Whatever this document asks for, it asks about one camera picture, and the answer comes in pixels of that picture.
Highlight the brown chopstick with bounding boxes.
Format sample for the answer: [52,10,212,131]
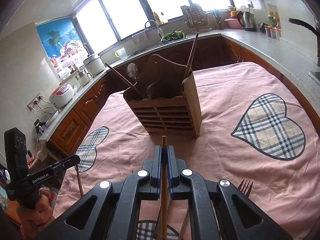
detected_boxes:
[75,164,84,197]

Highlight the dark wooden chopstick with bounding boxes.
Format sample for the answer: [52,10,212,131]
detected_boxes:
[105,63,145,98]

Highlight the left hand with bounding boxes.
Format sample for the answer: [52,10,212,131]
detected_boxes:
[16,191,55,239]

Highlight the steel fork right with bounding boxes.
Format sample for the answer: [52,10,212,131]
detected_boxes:
[238,179,253,197]

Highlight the pink heart-patterned tablecloth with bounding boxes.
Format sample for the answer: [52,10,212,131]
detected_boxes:
[54,62,319,239]

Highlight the white red rice cooker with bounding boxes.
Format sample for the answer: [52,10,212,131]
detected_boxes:
[49,83,74,109]

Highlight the wooden utensil holder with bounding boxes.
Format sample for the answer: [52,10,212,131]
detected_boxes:
[123,54,202,137]

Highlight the small white blender appliance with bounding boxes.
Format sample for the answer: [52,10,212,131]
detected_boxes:
[75,69,93,87]

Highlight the white tall cooker pot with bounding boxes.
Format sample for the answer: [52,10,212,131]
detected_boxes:
[84,54,105,77]

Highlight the steel spoon in holder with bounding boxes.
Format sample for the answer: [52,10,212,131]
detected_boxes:
[126,63,145,98]

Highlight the beach fruit poster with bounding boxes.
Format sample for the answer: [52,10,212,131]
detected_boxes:
[36,17,88,80]

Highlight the lower wooden counter cabinets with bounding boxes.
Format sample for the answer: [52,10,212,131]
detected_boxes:
[40,30,319,155]

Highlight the chrome sink faucet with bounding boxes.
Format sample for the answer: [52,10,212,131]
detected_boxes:
[144,20,164,40]

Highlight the green leafy vegetables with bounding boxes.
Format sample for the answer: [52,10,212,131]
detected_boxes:
[161,30,185,44]

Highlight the condiment bottles group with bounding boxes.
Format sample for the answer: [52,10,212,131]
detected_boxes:
[264,11,281,40]

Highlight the steel electric kettle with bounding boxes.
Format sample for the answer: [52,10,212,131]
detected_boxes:
[236,11,257,31]

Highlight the pink basin with orange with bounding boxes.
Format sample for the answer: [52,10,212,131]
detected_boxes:
[225,10,243,29]

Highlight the wall power outlet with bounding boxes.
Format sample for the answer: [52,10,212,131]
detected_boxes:
[27,92,43,111]

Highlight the wire dish rack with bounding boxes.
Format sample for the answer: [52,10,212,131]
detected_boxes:
[181,4,212,33]

